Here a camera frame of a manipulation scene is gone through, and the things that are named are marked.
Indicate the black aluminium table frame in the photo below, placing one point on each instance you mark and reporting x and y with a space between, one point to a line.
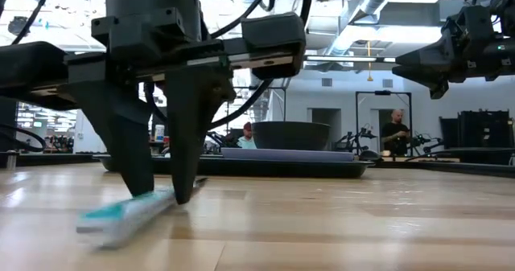
48 158

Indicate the ceiling light bar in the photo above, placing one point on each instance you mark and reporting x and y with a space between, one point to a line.
342 58

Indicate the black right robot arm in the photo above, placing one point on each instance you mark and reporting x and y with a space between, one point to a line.
506 58

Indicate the black bowl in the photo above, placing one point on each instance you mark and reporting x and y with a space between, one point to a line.
289 136

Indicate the dark green plastic tray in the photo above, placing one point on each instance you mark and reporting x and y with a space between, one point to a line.
281 168

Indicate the black metal stand frame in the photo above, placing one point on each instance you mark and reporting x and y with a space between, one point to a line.
357 122

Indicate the background black robot arm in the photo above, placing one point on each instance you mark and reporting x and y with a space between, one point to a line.
354 138
426 142

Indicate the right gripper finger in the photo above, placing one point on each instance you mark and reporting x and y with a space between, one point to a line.
426 76
430 56

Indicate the white container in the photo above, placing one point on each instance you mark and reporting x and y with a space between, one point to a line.
159 133

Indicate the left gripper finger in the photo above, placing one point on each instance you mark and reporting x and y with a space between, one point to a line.
185 142
128 150

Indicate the black storage crates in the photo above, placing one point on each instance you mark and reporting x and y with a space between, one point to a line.
483 130

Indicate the person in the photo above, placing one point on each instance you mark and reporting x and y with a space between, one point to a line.
246 141
395 136

